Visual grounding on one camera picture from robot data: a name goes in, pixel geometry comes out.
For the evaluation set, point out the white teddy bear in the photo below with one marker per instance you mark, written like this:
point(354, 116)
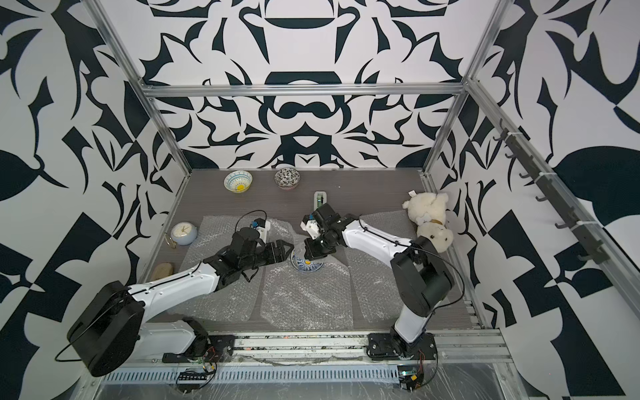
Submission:
point(428, 212)

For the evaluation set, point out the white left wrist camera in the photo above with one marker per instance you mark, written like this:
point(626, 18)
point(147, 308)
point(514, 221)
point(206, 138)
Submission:
point(263, 226)

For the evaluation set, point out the yellow centre patterned bowl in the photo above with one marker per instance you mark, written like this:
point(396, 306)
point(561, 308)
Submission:
point(238, 181)

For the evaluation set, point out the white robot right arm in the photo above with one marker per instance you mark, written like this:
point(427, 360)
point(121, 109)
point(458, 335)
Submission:
point(422, 277)

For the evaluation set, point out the black white patterned bowl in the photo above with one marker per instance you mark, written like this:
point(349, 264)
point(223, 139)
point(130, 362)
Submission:
point(287, 178)

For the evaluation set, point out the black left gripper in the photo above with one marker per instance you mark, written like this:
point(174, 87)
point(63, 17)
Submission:
point(273, 247)

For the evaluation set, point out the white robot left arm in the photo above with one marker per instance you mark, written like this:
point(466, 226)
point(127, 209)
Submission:
point(118, 323)

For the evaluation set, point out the blue yellow floral bowl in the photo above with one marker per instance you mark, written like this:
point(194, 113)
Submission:
point(303, 265)

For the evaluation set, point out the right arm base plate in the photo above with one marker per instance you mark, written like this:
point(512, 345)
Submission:
point(390, 346)

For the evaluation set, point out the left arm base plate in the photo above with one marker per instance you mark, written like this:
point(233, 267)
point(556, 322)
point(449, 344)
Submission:
point(213, 349)

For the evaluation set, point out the black wall hook rail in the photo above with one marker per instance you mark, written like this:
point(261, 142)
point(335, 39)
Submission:
point(556, 193)

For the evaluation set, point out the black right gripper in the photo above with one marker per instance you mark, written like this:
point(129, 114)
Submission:
point(312, 252)

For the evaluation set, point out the bubble wrap sheet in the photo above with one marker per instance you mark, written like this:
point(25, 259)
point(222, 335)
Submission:
point(231, 303)
point(374, 284)
point(321, 301)

